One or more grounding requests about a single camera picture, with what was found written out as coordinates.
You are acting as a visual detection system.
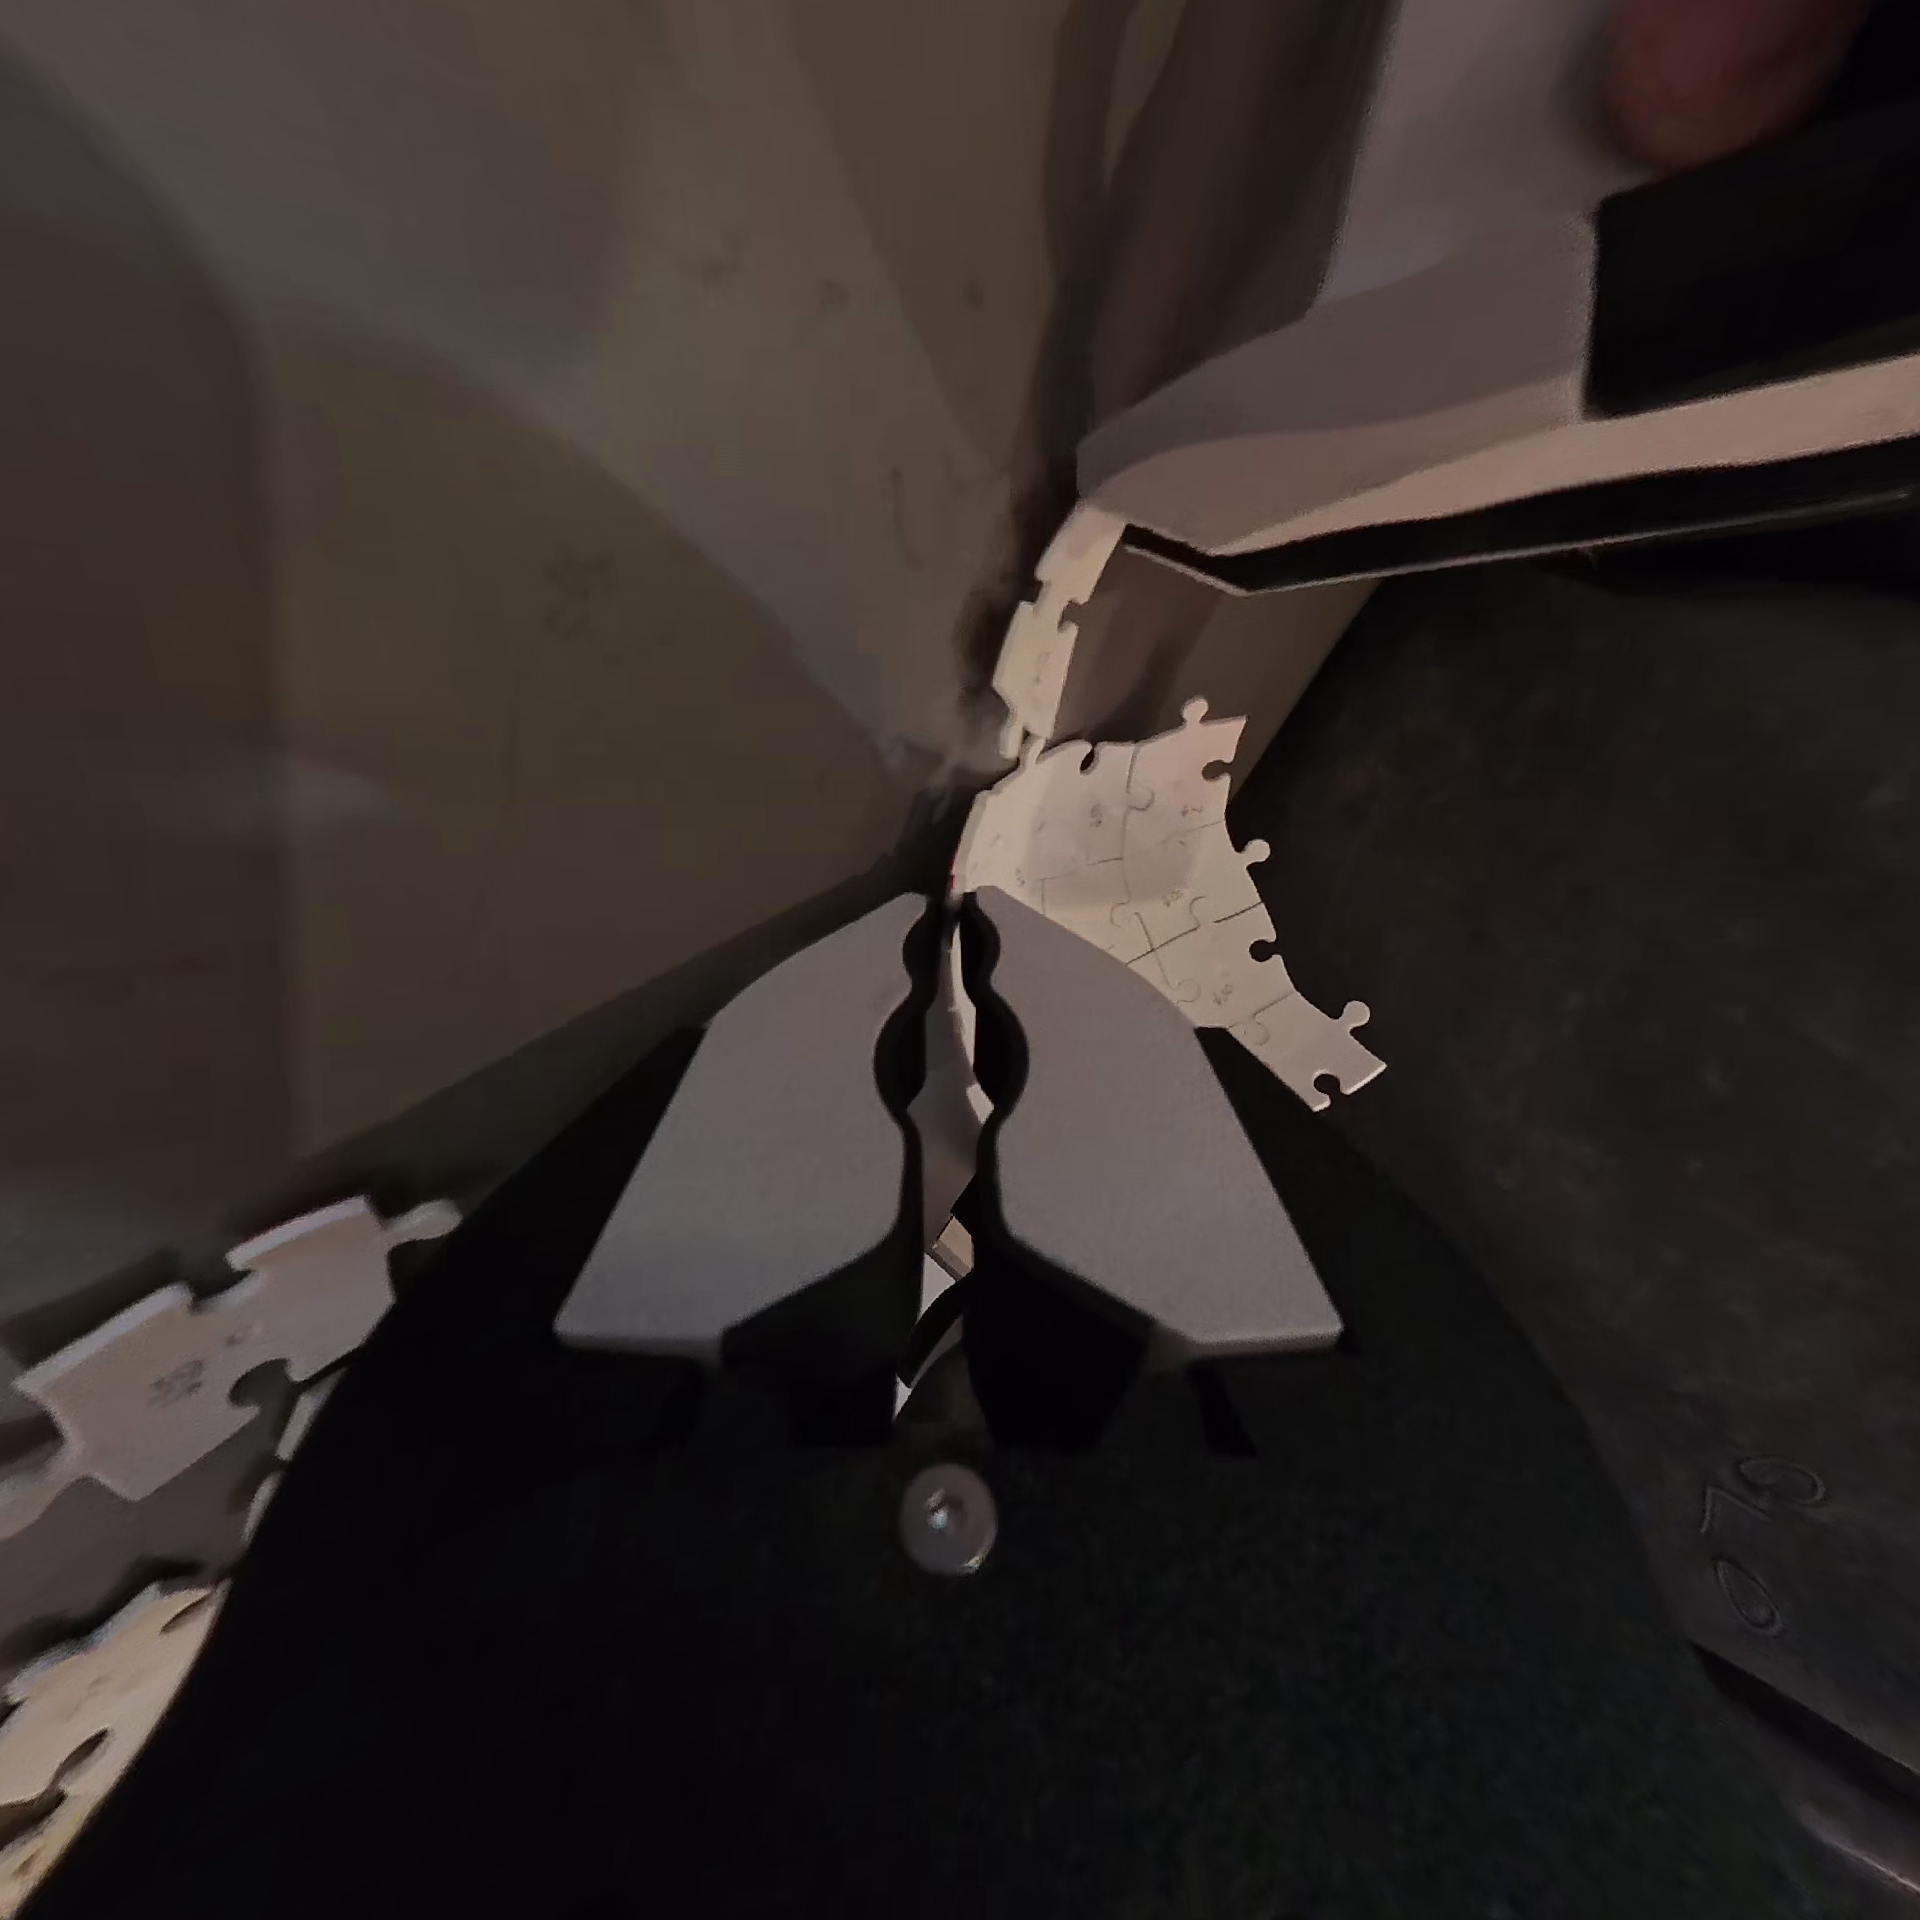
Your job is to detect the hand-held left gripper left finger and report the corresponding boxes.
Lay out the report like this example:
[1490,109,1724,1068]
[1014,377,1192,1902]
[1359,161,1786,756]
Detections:
[555,891,928,1427]

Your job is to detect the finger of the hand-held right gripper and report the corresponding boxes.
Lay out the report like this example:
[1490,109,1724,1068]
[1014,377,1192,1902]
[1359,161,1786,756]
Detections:
[1076,223,1920,557]
[1126,441,1920,602]

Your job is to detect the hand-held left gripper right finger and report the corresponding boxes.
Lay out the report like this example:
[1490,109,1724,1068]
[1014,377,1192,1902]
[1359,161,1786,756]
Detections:
[961,887,1345,1449]

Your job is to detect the assembled curved puzzle ball section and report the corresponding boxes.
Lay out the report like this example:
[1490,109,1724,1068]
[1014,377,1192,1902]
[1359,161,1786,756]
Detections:
[951,508,1391,1121]

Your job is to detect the pile of white puzzle pieces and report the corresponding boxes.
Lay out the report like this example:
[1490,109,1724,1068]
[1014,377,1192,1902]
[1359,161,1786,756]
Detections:
[0,1198,459,1847]

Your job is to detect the person's right hand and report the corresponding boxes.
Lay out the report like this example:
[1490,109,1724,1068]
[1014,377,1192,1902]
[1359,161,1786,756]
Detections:
[1604,0,1864,166]

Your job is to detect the person's dark trousers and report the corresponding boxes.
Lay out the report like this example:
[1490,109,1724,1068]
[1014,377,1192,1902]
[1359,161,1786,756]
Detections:
[1246,570,1920,1920]

